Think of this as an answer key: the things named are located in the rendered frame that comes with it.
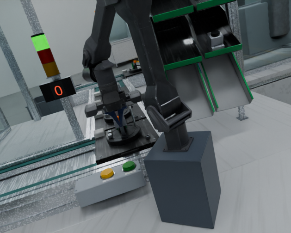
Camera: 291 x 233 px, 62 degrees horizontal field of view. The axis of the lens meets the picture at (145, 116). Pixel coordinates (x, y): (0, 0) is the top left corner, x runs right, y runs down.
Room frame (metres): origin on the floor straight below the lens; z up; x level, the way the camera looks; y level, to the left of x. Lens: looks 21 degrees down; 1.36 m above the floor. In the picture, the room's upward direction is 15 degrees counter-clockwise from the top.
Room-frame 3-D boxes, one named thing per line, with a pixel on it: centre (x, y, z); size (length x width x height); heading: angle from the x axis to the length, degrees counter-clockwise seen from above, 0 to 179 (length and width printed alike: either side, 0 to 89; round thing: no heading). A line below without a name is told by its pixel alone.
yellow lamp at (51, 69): (0.97, 0.30, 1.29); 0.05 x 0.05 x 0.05
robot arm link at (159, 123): (0.54, -0.06, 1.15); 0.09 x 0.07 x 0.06; 124
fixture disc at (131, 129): (0.87, 0.10, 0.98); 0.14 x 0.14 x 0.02
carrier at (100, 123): (1.13, 0.13, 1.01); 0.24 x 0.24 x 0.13; 6
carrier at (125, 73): (2.23, -0.03, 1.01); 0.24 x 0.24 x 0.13; 6
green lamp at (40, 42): (0.97, 0.30, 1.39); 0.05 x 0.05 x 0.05
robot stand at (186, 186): (0.54, -0.06, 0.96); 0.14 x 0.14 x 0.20; 61
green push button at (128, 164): (0.66, 0.09, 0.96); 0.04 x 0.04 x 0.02
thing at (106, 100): (0.70, 0.08, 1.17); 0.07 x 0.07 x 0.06; 5
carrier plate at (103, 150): (0.87, 0.10, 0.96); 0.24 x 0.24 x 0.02; 6
